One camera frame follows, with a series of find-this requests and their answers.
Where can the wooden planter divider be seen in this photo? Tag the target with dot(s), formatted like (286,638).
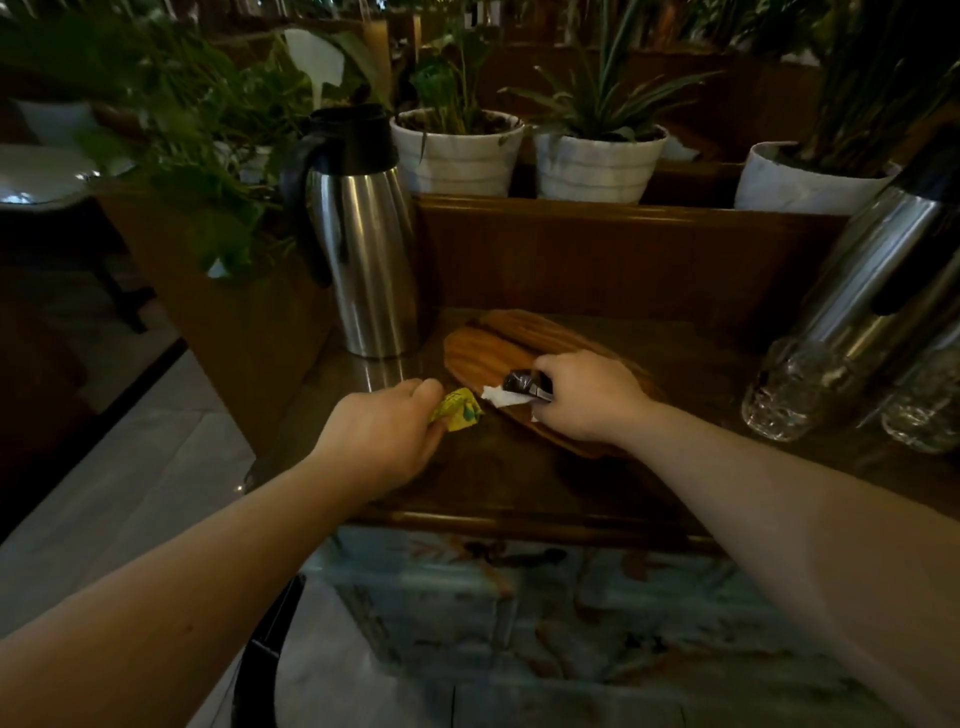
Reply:
(600,255)

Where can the steel thermos jug black lid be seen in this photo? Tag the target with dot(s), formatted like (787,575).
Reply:
(877,277)
(360,240)

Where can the person's right forearm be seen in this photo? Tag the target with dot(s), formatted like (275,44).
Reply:
(810,540)

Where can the wooden leaf-shaped tray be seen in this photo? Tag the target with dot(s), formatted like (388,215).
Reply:
(499,352)

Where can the spiky long-leaf plant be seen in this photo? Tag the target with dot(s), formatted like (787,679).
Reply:
(600,90)

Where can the small leafy green plant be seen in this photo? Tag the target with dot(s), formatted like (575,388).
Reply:
(450,79)

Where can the tall dark-leaf plant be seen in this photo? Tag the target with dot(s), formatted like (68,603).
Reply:
(870,82)

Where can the person's right fingers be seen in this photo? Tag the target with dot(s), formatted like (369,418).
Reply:
(551,382)

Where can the bushy trailing green plant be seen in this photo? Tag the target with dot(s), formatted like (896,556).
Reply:
(195,135)

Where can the clear drinking glass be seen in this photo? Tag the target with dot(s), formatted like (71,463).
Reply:
(795,390)
(926,405)

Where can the white round table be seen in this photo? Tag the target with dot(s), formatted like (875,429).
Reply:
(41,176)

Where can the yellow candy wrapper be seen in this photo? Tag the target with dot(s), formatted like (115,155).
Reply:
(457,409)

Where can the person's right hand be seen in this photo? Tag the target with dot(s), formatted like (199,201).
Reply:
(592,397)

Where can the person's left thumb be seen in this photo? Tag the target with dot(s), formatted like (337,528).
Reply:
(429,397)

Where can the person's left forearm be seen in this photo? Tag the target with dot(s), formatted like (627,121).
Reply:
(150,607)

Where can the person's left hand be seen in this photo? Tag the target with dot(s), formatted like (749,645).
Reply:
(379,439)

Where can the black chair frame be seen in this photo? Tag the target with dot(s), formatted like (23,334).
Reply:
(262,660)

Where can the white ribbed plant pot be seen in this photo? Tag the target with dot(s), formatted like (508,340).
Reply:
(802,184)
(596,169)
(456,157)

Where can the dark candy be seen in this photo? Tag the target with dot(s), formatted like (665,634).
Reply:
(525,385)

